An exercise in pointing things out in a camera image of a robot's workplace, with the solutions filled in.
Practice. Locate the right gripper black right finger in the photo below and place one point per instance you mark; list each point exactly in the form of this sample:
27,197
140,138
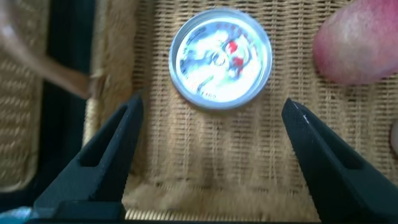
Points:
329,168

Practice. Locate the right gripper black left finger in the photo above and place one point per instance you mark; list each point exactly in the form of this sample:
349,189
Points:
105,174

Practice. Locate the red peach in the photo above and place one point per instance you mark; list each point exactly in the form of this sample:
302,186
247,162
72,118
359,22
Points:
357,40

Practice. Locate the gold drink can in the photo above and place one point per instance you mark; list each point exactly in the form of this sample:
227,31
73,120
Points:
220,59

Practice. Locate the wicker basket with toiletries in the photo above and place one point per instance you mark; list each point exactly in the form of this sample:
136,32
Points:
18,124

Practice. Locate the wicker basket with food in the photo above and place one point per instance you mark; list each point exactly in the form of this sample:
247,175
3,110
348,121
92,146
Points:
217,149

